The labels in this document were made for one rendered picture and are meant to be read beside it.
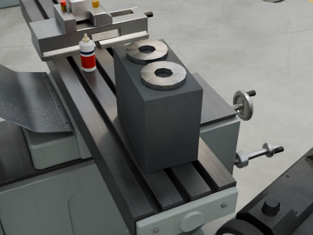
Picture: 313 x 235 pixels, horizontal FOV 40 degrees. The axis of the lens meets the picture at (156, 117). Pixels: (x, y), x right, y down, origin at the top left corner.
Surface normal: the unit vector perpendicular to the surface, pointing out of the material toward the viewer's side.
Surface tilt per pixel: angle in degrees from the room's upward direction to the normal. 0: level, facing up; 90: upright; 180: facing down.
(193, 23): 0
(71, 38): 90
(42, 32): 0
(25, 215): 90
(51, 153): 90
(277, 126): 0
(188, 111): 90
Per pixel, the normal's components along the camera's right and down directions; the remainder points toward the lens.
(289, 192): 0.00, -0.79
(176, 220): 0.41, 0.56
